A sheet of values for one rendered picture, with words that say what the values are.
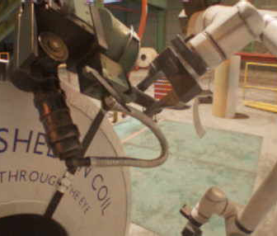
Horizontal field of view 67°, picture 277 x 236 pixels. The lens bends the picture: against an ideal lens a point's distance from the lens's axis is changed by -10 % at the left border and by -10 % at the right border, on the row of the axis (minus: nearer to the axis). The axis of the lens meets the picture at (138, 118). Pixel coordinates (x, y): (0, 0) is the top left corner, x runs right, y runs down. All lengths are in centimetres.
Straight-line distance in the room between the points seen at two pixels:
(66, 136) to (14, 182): 24
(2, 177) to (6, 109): 15
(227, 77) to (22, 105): 457
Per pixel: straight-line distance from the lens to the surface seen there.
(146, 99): 56
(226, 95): 495
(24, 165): 57
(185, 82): 52
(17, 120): 53
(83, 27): 44
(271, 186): 86
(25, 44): 36
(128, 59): 51
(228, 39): 52
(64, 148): 37
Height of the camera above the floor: 136
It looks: 17 degrees down
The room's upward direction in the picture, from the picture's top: straight up
